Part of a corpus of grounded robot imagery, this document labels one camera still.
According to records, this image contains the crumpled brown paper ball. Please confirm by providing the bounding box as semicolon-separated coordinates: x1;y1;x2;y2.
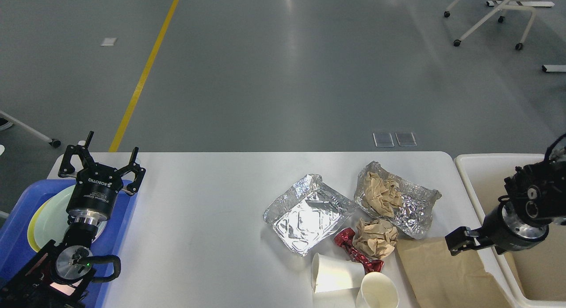
353;219;398;259

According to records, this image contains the flat aluminium foil tray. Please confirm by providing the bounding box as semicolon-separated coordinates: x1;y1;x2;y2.
263;173;358;256

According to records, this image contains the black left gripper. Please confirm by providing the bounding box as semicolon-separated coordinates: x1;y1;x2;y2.
58;132;146;221

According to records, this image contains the blue plastic tray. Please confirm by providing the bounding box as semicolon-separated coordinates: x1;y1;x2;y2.
1;180;136;308

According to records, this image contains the left floor socket cover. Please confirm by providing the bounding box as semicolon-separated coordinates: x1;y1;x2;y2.
372;132;395;147

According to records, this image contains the aluminium foil tray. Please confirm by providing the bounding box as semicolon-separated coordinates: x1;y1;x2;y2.
354;161;441;239
263;173;358;256

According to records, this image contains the brown paper sheet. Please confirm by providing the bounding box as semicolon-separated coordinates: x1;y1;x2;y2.
397;237;512;308

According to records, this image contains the beige plastic bin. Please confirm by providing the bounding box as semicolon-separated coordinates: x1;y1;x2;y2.
455;153;566;308

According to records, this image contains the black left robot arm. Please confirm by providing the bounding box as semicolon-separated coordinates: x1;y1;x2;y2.
1;132;146;308

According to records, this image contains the white chair leg left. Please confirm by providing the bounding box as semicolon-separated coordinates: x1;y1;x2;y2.
1;111;62;159

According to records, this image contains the lying white paper cup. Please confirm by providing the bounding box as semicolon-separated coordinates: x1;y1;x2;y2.
311;253;366;293

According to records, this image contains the mint green plate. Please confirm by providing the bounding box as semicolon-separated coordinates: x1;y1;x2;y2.
32;185;109;250

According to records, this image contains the red foil wrapper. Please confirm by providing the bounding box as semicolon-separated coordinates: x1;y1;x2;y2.
333;227;384;274

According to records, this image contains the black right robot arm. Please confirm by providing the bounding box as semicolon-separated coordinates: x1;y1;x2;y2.
445;135;566;256

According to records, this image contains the right floor socket cover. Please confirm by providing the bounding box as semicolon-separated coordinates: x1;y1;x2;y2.
395;132;418;147

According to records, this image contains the yellow plate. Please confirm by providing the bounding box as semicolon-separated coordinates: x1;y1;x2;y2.
27;198;58;252

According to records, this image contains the upright white paper cup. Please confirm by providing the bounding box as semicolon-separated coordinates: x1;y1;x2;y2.
355;272;399;308

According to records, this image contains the white metal bar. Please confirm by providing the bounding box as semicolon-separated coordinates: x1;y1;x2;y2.
541;64;566;73

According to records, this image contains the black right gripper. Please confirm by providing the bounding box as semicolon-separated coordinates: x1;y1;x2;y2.
445;202;550;256

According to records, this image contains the floor socket cover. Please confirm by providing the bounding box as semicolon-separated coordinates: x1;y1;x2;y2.
395;132;418;147
372;132;395;147

